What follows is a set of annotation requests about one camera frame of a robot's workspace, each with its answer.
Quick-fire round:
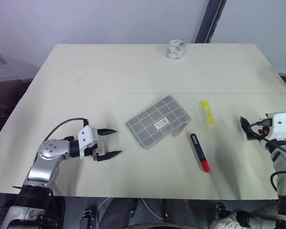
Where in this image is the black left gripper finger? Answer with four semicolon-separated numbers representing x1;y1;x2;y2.
97;128;118;137
97;150;123;164

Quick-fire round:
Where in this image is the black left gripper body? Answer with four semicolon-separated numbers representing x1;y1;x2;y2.
84;128;106;163

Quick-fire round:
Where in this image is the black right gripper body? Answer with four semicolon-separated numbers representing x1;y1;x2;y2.
254;114;274;144

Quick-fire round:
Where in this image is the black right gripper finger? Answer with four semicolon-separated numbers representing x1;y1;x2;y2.
245;130;262;143
240;115;252;132

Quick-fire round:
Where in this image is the grey checkered pencil pouch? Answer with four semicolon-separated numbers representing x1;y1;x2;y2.
125;94;192;151

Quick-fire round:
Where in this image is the yellow highlighter with clear cap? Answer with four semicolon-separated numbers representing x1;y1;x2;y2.
199;100;216;129

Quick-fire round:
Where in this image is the black marker with red cap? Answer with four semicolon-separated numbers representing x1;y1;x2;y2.
190;133;211;174

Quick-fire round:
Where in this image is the white knitted cloth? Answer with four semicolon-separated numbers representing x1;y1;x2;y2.
208;205;281;229

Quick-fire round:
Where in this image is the black slanted pole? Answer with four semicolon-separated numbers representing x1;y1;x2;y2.
194;0;227;44

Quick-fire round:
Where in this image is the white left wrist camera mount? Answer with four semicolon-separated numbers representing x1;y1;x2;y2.
77;125;99;160

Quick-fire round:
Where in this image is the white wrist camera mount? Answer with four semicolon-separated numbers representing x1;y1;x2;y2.
77;125;99;160
271;111;286;140

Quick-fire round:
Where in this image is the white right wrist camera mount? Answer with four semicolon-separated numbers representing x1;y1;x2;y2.
271;111;286;140

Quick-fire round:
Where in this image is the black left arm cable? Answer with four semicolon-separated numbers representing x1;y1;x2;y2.
44;117;90;144

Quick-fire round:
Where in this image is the black metal bracket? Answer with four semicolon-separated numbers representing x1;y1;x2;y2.
79;202;99;229

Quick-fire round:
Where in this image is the thin white cable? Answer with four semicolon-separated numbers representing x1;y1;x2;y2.
97;197;165;220

